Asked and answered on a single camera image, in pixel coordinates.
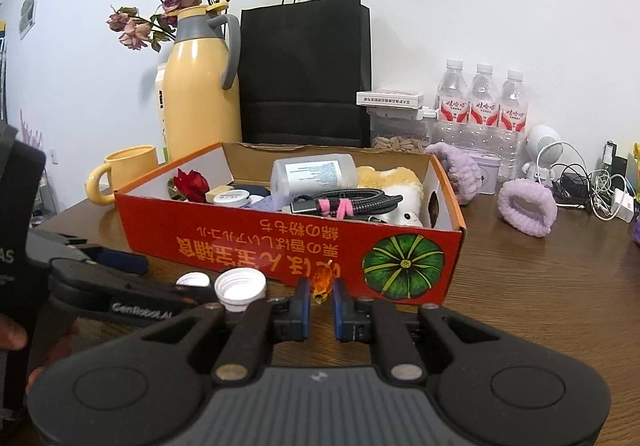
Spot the flat white printed box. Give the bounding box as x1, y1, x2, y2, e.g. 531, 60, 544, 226
356, 88, 427, 107

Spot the yellow thermos jug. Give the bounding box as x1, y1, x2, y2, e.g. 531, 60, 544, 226
164, 3, 243, 161

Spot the small orange trinket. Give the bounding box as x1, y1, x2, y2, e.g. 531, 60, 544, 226
311, 273, 333, 304

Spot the white milk carton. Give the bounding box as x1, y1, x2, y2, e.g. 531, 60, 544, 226
156, 63, 171, 165

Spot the large white bottle cap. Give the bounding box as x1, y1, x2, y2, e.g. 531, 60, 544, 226
214, 269, 268, 313

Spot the purple fluffy headband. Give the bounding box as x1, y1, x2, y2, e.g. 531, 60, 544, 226
425, 142, 483, 204
498, 178, 557, 239

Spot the black braided cable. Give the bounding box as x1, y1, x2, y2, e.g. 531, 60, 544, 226
290, 188, 403, 223

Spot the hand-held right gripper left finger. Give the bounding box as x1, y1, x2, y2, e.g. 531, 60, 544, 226
142, 277, 312, 383

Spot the person's left hand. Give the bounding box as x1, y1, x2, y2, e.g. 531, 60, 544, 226
0, 313, 53, 391

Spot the clear plastic bottle white label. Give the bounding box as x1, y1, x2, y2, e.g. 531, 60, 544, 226
271, 153, 361, 209

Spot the white charger plug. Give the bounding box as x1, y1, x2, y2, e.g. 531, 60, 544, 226
612, 188, 636, 224

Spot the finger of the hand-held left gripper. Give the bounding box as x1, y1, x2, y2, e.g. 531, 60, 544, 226
107, 281, 217, 324
30, 231, 150, 277

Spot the yellow and white plush toy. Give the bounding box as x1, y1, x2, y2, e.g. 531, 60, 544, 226
356, 166, 425, 229

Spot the black paper bag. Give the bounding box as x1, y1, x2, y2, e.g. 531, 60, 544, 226
237, 0, 373, 149

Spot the red cardboard box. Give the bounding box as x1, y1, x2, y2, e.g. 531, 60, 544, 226
114, 142, 467, 304

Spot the white robot figurine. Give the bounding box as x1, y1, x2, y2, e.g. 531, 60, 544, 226
521, 125, 561, 187

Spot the yellow mug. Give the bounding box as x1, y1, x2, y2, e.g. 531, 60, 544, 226
85, 145, 160, 207

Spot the purple cloth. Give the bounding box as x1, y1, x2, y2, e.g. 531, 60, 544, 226
252, 195, 291, 214

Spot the tangle of charger cables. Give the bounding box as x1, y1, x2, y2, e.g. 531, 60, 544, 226
555, 141, 636, 224

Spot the white round cream jar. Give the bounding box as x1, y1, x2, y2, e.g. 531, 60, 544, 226
212, 191, 251, 208

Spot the small black upright device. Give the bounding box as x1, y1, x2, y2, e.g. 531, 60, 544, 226
602, 141, 628, 173

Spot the clear sunflower seed container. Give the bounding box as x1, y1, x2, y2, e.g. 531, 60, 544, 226
366, 104, 437, 155

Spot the wall poster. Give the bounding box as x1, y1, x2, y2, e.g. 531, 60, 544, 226
19, 0, 42, 42

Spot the small grey tin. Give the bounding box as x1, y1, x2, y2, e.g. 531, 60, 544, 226
470, 150, 501, 197

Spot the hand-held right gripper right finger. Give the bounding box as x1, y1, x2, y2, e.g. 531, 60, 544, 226
332, 277, 501, 383

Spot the clear water bottle red label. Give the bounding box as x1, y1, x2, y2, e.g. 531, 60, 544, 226
431, 58, 472, 161
499, 70, 531, 184
467, 63, 502, 161

